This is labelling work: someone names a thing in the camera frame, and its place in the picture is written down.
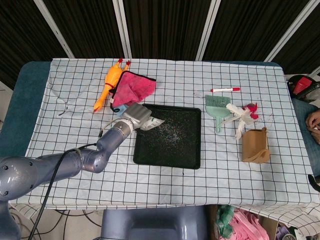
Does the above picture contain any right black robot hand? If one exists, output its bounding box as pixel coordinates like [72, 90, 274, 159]
[307, 174, 320, 194]

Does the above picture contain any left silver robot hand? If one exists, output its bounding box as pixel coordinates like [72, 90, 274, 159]
[122, 102, 153, 131]

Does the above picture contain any person left hand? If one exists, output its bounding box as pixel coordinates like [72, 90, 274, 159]
[310, 128, 320, 145]

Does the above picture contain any person right hand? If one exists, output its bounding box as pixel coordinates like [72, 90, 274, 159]
[305, 108, 320, 130]

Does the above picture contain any white packet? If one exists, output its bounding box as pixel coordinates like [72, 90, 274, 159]
[139, 115, 166, 132]

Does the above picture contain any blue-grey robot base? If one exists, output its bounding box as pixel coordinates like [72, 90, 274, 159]
[100, 205, 209, 240]

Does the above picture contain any black baking tray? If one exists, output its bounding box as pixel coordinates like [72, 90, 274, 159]
[132, 103, 202, 171]

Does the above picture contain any teal hand brush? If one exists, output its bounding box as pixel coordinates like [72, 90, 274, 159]
[205, 94, 232, 134]

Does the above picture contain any blue jeans leg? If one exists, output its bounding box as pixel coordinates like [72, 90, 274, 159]
[290, 98, 320, 176]

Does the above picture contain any small blue box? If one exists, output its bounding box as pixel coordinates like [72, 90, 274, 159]
[112, 104, 129, 117]

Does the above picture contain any pink microfibre cloth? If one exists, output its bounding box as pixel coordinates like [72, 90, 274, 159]
[109, 70, 157, 110]

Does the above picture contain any yellow rubber chicken toy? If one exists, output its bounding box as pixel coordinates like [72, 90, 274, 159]
[93, 57, 132, 113]

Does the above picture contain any brown cardboard box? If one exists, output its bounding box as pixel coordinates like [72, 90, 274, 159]
[207, 204, 279, 240]

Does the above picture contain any white checkered tablecloth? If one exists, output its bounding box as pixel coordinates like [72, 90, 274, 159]
[8, 57, 320, 232]

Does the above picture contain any white pink feather toy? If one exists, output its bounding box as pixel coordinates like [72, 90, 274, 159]
[221, 101, 260, 140]

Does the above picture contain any pink ribbon bundle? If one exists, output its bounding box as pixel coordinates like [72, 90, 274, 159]
[231, 208, 270, 240]

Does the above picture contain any dark partition panel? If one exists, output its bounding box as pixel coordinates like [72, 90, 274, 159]
[123, 0, 213, 61]
[272, 0, 320, 76]
[0, 0, 69, 89]
[42, 0, 129, 60]
[202, 0, 311, 62]

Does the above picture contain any red white marker pen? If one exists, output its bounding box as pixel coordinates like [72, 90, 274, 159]
[210, 87, 241, 93]

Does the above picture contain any green ribbon bundle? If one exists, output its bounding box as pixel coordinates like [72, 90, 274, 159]
[215, 204, 236, 239]

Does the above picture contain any teal table pad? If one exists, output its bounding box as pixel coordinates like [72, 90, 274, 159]
[0, 61, 52, 160]

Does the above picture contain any white partition post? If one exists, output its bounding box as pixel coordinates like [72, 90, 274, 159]
[195, 0, 222, 61]
[264, 0, 319, 62]
[112, 0, 133, 59]
[33, 0, 75, 59]

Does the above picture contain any black floor cable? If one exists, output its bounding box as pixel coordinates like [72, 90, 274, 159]
[53, 209, 104, 228]

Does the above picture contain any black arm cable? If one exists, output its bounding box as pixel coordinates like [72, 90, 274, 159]
[28, 142, 98, 240]

